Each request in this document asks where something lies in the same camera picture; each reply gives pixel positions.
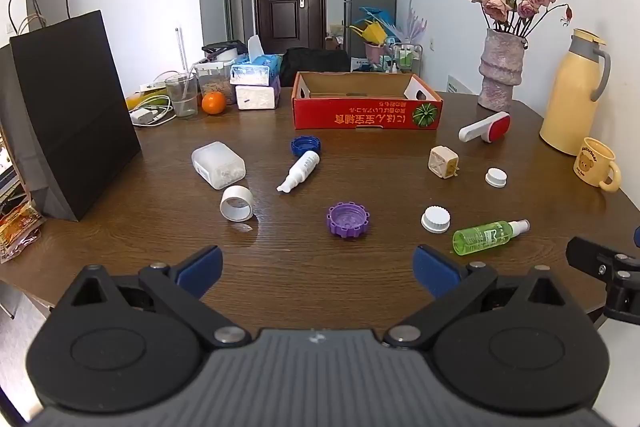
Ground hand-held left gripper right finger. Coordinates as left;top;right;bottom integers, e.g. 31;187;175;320
382;244;584;351

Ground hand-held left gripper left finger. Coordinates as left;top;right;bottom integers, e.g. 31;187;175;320
52;245;252;350

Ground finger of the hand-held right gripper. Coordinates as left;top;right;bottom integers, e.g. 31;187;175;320
566;236;640;325

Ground green spray bottle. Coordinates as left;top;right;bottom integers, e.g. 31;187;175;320
452;219;530;256

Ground translucent white plastic container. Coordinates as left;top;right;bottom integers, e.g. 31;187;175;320
191;141;247;190

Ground white spray bottle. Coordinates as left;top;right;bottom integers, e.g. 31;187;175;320
277;151;321;194

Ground blue plastic cap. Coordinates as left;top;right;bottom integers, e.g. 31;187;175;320
290;136;321;157

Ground red cardboard box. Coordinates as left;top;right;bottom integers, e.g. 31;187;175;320
291;72;444;130

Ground large white ridged cap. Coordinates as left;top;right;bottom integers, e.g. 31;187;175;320
421;206;453;234

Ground white tape roll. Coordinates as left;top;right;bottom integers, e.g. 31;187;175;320
220;185;255;223

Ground yellow bear mug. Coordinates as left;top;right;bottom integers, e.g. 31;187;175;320
573;137;622;192

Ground purple plastic cap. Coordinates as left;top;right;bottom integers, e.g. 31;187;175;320
327;202;371;239

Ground red white lint brush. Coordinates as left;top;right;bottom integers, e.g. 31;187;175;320
458;111;511;142

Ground yellow thermos jug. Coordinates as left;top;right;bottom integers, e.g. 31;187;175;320
539;28;612;156

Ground orange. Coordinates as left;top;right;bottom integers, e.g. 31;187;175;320
202;92;226;115

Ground clear glass cup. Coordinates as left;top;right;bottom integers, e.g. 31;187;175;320
164;73;198;118

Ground purple tissue pack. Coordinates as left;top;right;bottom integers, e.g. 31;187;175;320
235;77;282;110

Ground yellow packet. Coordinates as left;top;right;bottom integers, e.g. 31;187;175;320
125;89;168;108

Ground red snack packet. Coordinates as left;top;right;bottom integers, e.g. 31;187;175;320
0;202;46;264

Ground clear food jar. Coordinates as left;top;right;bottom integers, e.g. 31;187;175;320
195;59;237;105

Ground black paper bag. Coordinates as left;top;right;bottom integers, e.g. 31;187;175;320
0;0;143;222

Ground blue tissue pack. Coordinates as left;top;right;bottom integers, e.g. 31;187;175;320
230;35;284;86

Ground metal storage cart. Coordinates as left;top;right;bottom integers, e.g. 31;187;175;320
385;42;425;72

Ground black white appliance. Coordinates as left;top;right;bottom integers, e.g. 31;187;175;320
202;41;246;60

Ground purple hangers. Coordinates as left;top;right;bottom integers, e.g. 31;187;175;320
400;0;428;42

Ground yellow blue dustpan set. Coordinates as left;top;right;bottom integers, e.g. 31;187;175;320
350;7;396;45

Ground white charger with cables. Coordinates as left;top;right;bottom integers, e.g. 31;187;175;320
127;94;176;125

